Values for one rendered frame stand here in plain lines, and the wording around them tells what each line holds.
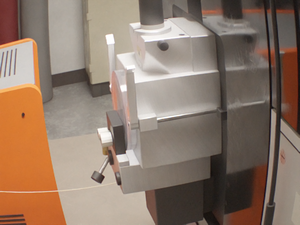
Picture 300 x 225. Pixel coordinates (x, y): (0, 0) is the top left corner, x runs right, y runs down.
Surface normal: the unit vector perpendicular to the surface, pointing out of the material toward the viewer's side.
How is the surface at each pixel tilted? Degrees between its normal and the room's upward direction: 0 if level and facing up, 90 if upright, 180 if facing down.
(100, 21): 90
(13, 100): 90
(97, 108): 0
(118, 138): 90
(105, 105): 0
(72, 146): 0
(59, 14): 90
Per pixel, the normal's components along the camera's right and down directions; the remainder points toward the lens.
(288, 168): -0.97, 0.15
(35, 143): 0.24, 0.38
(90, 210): -0.07, -0.91
